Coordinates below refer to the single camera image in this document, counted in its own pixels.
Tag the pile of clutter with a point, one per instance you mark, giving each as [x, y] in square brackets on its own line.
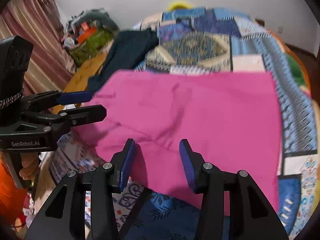
[90, 33]

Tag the pink pants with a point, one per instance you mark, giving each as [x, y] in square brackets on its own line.
[190, 120]

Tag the blue patchwork blanket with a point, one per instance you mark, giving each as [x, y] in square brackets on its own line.
[225, 62]

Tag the dark navy garment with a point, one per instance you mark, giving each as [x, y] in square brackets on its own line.
[125, 55]

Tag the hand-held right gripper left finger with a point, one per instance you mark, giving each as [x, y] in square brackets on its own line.
[127, 160]

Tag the person's left hand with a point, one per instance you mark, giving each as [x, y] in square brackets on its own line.
[28, 171]

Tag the pink striped curtain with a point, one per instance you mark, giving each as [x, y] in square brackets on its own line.
[32, 35]

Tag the yellow object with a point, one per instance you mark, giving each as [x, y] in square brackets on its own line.
[178, 5]

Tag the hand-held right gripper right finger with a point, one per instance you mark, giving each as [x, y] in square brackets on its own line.
[186, 160]

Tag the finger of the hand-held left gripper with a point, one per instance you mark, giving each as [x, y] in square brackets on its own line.
[82, 116]
[75, 97]

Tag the orange sleeve forearm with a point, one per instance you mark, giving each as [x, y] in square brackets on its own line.
[10, 190]

